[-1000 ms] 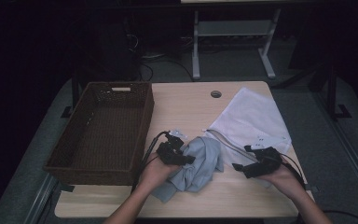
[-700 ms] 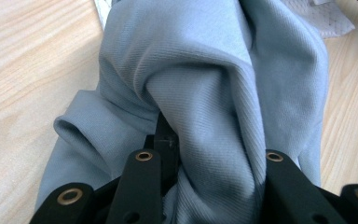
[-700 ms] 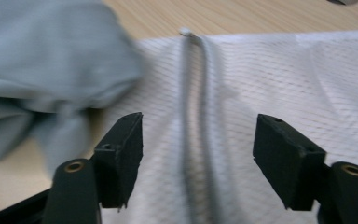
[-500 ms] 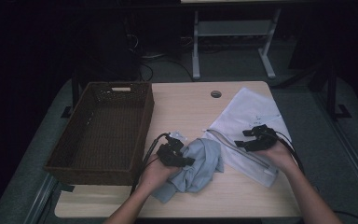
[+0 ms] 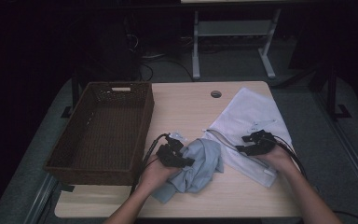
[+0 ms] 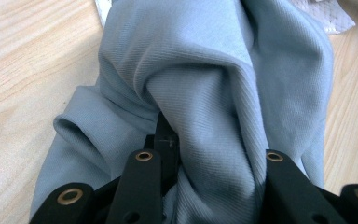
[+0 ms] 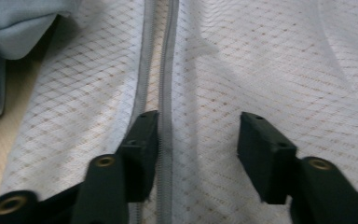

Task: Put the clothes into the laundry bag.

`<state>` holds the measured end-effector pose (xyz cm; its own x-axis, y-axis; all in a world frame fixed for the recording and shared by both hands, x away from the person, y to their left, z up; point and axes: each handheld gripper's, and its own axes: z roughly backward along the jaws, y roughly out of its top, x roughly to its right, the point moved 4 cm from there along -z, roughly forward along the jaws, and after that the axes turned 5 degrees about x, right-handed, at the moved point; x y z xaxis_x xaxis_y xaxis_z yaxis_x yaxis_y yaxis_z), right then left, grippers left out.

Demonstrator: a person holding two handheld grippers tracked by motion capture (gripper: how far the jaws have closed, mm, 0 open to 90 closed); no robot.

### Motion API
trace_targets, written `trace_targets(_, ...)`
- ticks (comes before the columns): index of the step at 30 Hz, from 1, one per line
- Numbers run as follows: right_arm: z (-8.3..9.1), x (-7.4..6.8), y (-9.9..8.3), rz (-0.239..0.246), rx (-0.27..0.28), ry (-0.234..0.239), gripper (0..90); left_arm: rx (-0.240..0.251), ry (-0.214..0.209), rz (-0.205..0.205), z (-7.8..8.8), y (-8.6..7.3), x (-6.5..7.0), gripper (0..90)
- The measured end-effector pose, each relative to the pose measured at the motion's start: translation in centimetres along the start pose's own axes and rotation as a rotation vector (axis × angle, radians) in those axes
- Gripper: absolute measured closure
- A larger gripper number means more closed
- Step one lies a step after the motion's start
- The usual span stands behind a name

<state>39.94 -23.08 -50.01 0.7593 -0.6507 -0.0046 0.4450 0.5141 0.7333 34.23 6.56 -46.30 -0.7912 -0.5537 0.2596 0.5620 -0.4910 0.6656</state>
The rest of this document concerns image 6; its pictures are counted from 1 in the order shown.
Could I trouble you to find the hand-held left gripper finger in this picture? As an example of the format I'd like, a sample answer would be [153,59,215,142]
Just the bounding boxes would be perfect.
[144,111,181,198]

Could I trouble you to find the blue-grey cloth garment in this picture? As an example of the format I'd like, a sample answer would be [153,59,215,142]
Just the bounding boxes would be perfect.
[28,0,335,224]

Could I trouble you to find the white mesh laundry bag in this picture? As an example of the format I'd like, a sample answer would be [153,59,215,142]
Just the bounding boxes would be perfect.
[93,0,357,35]

